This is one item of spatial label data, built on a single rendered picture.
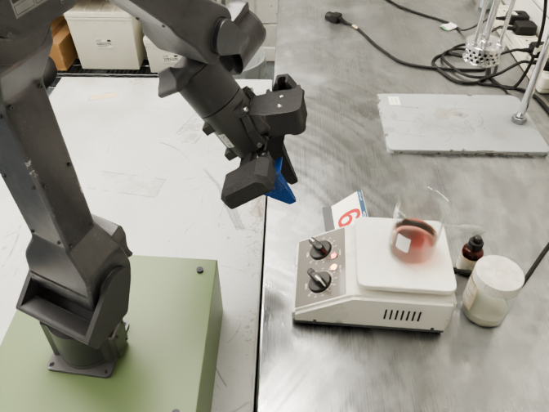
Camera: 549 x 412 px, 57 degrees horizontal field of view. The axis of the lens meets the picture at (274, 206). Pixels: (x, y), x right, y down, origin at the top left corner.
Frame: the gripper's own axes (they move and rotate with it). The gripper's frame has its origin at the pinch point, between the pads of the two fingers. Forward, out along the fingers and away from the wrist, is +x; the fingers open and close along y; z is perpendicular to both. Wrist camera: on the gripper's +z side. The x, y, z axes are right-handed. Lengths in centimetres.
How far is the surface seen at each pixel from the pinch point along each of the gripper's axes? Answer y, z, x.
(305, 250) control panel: -0.1, -4.4, 13.2
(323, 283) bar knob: -8.0, -0.9, 12.6
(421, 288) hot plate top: -9.9, 10.0, 17.1
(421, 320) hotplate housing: -10.4, 7.5, 22.3
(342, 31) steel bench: 81, 0, 18
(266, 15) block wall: 240, -61, 45
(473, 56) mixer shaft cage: 36.9, 25.7, 18.1
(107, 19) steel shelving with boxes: 195, -117, -8
